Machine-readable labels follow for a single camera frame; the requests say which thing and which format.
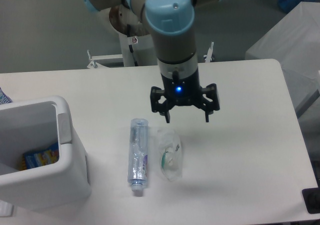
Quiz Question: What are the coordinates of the blue patterned bag left edge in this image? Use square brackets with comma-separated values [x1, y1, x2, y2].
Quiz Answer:
[0, 88, 13, 105]

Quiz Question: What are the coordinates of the clear plastic wrapper bag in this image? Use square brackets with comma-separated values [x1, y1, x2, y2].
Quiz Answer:
[157, 128, 183, 182]

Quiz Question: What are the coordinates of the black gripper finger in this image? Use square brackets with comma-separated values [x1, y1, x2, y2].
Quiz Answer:
[150, 86, 173, 123]
[192, 83, 220, 123]

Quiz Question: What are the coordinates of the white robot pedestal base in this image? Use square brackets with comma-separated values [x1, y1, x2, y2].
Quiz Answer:
[87, 5, 198, 76]

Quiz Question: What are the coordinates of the white paper bottom left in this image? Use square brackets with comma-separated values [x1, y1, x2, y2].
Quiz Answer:
[0, 200, 14, 218]

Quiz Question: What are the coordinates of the blue snack package in bin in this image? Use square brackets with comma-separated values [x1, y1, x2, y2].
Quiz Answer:
[21, 142, 60, 170]

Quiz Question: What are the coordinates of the grey covered side table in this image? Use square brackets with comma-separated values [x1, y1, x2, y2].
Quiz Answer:
[245, 2, 320, 117]

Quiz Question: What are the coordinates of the white plastic trash can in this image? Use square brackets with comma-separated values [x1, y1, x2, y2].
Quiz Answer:
[0, 96, 91, 210]

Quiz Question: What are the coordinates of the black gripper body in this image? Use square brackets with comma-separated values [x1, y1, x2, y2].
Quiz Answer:
[161, 68, 202, 107]

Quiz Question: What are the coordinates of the clear plastic water bottle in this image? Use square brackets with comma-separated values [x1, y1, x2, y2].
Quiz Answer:
[127, 118, 149, 197]

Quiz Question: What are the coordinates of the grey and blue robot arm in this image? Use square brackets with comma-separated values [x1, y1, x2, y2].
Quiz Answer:
[83, 0, 221, 121]

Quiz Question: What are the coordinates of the black device at table edge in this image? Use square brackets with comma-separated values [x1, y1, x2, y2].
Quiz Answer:
[302, 187, 320, 214]

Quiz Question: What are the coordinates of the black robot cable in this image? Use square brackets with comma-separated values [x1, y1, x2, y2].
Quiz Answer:
[125, 23, 139, 67]

